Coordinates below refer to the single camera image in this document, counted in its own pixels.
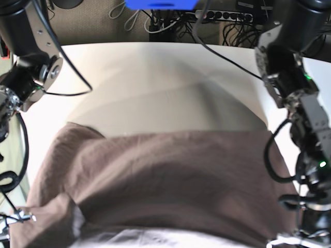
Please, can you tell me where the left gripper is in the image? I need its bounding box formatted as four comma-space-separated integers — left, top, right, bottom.
266, 196, 330, 247

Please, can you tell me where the blue box overhead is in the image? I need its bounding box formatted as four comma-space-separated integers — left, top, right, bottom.
125, 0, 198, 10

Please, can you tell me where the white power strip red switch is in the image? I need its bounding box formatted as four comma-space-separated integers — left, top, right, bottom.
203, 10, 253, 23

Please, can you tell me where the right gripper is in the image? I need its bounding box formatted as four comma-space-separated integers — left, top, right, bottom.
1, 209, 36, 247

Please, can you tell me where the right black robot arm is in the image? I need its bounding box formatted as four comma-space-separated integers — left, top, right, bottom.
1, 1, 93, 247

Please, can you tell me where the red black clamp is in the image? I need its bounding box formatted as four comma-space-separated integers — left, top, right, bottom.
0, 38, 10, 59

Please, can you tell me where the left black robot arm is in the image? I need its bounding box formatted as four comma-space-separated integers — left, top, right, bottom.
255, 1, 330, 247

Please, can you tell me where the mauve t-shirt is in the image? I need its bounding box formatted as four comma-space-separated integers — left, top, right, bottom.
10, 123, 295, 247

